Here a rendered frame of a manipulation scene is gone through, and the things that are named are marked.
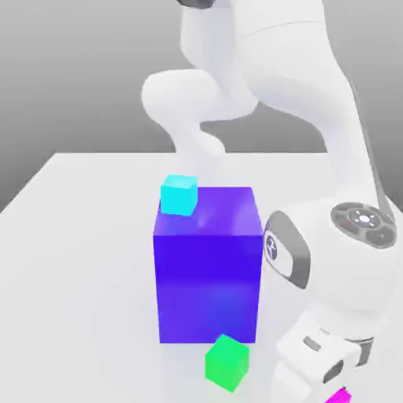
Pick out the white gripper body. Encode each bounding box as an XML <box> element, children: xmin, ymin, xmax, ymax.
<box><xmin>272</xmin><ymin>348</ymin><xmax>328</xmax><ymax>403</ymax></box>

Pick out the small magenta cube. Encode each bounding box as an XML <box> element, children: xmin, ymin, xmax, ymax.
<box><xmin>324</xmin><ymin>386</ymin><xmax>353</xmax><ymax>403</ymax></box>

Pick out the small green cube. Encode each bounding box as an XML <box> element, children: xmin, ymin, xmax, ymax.
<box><xmin>204</xmin><ymin>334</ymin><xmax>250</xmax><ymax>394</ymax></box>

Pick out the small cyan cube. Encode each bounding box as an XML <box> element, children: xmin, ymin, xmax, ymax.
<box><xmin>159</xmin><ymin>174</ymin><xmax>199</xmax><ymax>218</ymax></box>

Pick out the large blue box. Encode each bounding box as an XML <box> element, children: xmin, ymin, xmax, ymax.
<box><xmin>153</xmin><ymin>186</ymin><xmax>264</xmax><ymax>345</ymax></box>

